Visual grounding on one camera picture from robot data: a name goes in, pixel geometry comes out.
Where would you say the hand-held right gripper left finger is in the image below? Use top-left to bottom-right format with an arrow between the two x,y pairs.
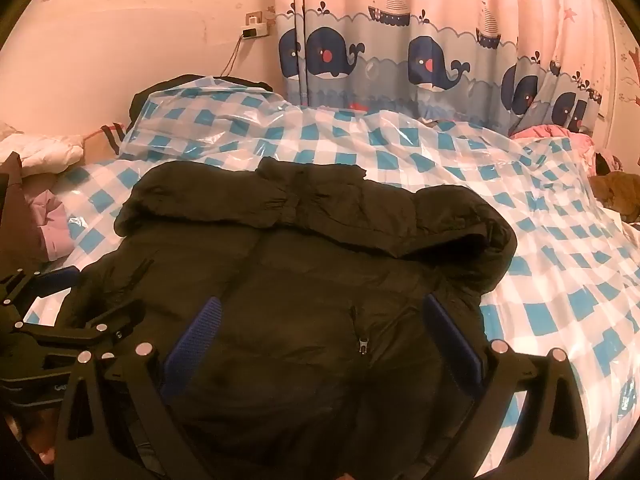
52,296 -> 223,480

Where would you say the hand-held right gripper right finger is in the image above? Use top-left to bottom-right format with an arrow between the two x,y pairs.
422,294 -> 591,480

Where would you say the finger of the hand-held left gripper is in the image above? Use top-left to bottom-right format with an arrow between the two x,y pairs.
15,300 -> 148,361
0,266 -> 82,311

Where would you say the black puffer jacket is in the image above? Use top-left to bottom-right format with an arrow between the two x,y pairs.
60,156 -> 518,480

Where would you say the pink garment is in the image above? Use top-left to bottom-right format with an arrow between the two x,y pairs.
20,175 -> 68,261

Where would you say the brown garment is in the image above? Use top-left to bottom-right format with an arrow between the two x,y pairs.
0,152 -> 46,271

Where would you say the white padded garment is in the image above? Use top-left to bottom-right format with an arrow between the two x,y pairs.
0,132 -> 86,177

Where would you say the blue white checked plastic sheet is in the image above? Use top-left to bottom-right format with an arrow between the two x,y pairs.
22,75 -> 640,480

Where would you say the tan striped cushion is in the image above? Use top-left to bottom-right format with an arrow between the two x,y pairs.
82,122 -> 128,158

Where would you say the brown plush toy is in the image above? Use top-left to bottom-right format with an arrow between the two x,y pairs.
587,172 -> 640,223

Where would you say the pink cloth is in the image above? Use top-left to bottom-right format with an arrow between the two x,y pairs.
510,124 -> 596,171

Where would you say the whale print curtain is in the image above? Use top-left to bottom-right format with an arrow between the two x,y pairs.
272,0 -> 616,137

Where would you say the thin dark cable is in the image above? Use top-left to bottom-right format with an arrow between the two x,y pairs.
220,35 -> 243,81

